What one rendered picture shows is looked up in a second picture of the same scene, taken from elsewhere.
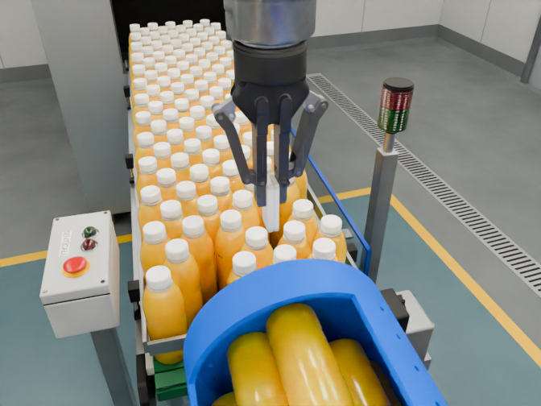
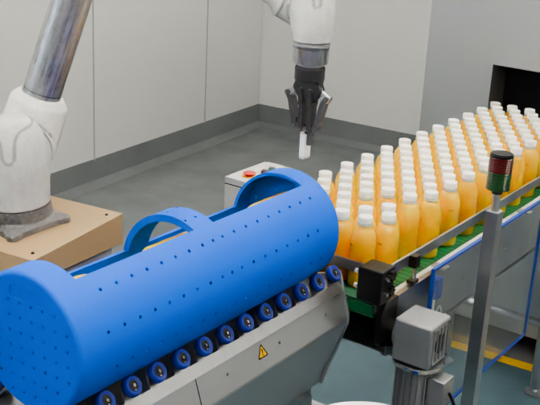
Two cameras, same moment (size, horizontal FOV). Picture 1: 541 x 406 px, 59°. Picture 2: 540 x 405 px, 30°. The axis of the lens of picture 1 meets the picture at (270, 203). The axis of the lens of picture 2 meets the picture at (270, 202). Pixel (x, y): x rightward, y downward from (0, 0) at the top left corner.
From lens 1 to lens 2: 2.17 m
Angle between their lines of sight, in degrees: 46
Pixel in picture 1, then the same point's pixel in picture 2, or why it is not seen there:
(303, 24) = (309, 59)
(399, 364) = (281, 198)
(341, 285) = (300, 181)
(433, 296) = not seen: outside the picture
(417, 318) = (427, 322)
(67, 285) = (238, 177)
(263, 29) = (295, 58)
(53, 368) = not seen: hidden behind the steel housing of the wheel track
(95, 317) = not seen: hidden behind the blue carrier
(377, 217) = (480, 271)
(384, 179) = (485, 233)
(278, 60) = (300, 71)
